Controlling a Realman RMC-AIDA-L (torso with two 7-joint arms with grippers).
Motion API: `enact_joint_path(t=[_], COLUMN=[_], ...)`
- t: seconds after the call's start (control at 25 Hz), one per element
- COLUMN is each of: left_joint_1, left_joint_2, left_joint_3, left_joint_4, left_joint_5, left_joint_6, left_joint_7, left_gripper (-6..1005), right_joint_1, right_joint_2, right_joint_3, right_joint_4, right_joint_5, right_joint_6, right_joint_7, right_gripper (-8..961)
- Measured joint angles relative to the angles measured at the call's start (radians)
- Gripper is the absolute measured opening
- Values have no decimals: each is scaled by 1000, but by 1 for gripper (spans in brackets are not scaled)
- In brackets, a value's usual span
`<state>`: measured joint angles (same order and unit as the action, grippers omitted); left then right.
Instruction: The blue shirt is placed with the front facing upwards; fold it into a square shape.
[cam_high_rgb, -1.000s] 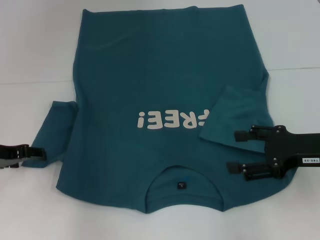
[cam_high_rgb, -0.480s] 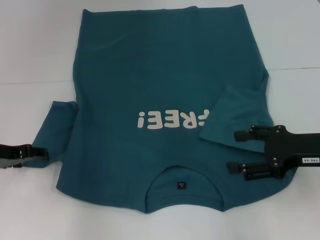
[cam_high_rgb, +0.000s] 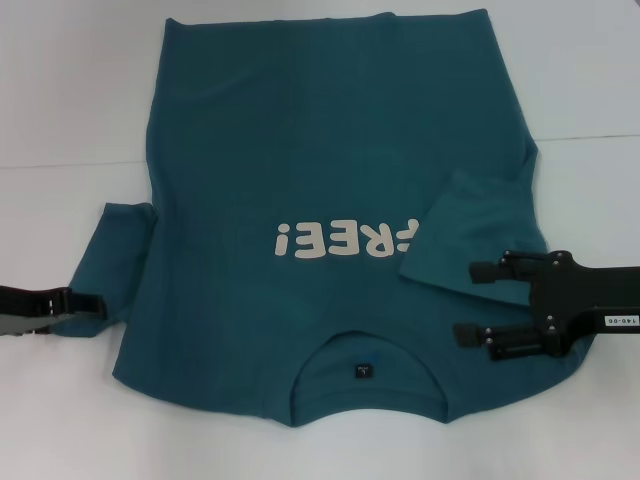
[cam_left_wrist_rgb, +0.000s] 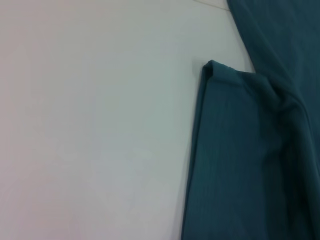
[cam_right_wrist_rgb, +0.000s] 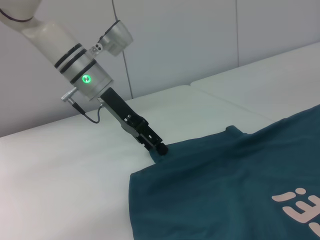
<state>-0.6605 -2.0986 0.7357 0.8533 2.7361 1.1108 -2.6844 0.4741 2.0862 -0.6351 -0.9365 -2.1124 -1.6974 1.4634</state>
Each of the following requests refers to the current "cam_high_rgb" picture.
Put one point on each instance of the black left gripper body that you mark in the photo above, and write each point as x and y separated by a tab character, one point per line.
25	300

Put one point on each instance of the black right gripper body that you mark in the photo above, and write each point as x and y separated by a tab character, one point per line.
590	295

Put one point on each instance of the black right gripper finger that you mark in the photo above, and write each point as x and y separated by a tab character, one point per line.
482	274
467	335

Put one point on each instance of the teal printed t-shirt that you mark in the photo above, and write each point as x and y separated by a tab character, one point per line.
300	125

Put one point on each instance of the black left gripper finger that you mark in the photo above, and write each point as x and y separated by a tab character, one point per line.
90	305

